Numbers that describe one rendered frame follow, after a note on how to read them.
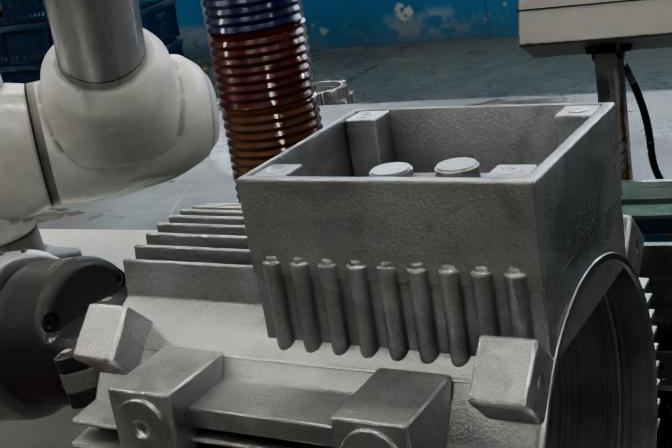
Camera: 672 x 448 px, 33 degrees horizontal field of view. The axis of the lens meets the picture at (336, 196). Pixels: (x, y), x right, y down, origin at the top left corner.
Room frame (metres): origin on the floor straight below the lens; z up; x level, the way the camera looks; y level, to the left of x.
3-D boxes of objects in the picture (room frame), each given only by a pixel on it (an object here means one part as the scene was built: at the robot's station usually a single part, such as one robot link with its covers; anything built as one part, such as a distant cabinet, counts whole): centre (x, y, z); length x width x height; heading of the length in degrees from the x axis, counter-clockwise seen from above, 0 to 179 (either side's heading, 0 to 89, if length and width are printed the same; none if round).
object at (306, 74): (0.68, 0.03, 1.14); 0.06 x 0.06 x 0.04
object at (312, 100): (0.68, 0.03, 1.10); 0.06 x 0.06 x 0.04
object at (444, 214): (0.43, -0.04, 1.11); 0.12 x 0.11 x 0.07; 59
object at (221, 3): (0.68, 0.03, 1.19); 0.06 x 0.06 x 0.04
